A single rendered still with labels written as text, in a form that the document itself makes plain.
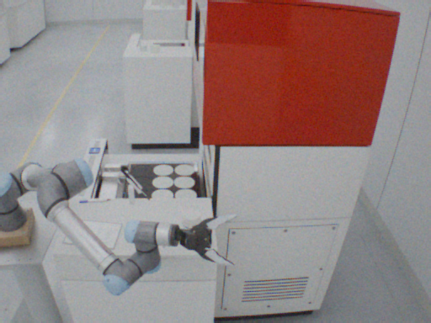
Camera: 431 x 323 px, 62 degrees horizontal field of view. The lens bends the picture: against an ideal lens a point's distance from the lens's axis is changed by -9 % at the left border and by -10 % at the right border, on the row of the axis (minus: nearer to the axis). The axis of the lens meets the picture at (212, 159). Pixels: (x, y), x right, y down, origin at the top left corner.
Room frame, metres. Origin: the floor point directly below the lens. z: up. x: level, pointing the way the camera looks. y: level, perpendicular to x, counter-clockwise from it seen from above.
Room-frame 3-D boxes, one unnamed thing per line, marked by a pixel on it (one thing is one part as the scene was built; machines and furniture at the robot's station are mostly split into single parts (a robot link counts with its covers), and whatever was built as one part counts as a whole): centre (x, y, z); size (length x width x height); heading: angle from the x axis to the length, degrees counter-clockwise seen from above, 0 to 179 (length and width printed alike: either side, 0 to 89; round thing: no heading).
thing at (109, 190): (1.52, 0.50, 0.87); 0.36 x 0.08 x 0.03; 7
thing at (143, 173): (1.57, 0.24, 0.90); 0.34 x 0.34 x 0.01; 7
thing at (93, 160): (1.60, 0.60, 0.89); 0.55 x 0.09 x 0.14; 7
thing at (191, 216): (1.15, 0.07, 1.01); 0.07 x 0.07 x 0.10
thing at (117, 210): (1.18, 0.29, 0.89); 0.62 x 0.35 x 0.14; 97
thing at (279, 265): (1.83, -0.30, 0.41); 0.82 x 0.71 x 0.82; 7
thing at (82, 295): (1.48, 0.33, 0.41); 0.97 x 0.64 x 0.82; 7
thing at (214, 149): (1.79, 0.04, 1.02); 0.82 x 0.03 x 0.40; 7
